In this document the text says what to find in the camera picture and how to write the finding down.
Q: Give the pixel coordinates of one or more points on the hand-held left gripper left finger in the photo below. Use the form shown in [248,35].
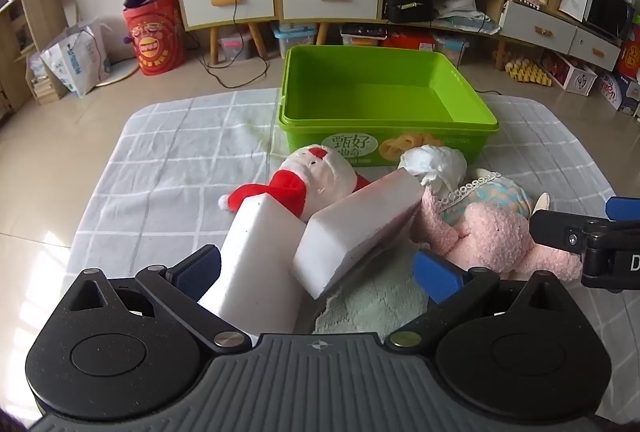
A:
[194,271]

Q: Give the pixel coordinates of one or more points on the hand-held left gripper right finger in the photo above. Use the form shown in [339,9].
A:
[439,276]

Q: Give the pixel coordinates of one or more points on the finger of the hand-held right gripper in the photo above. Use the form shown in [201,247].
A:
[622,208]
[560,229]

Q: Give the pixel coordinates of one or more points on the white sponge block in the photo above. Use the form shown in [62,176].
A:
[255,262]
[360,227]

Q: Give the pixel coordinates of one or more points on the pink plush slipper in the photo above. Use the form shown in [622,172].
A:
[490,237]

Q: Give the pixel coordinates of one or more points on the doll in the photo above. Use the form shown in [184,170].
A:
[500,197]

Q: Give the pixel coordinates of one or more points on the green towel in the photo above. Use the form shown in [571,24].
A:
[370,312]

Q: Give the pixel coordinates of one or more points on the white cloth bundle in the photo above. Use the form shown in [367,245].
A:
[440,164]

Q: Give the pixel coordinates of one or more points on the white snowman plush red scarf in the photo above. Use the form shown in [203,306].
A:
[320,177]

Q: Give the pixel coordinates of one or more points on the green plastic box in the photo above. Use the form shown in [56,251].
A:
[350,76]

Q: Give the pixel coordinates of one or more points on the grey checkered blanket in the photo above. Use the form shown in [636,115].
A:
[175,161]

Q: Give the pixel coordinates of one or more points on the red and white box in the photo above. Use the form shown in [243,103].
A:
[570,71]

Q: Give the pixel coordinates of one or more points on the yellow egg carton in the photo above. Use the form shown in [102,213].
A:
[527,72]

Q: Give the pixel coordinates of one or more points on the red printed bag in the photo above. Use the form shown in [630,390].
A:
[152,39]

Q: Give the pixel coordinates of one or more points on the red flat box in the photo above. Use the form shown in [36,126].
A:
[407,40]

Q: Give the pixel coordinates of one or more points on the white paper bag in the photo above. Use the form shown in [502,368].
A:
[75,59]

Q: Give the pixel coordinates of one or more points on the clear storage bin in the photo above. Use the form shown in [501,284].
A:
[295,39]

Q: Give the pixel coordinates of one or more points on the black bag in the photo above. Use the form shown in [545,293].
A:
[407,1]

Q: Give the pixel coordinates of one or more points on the wooden side desk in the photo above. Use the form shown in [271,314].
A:
[35,11]

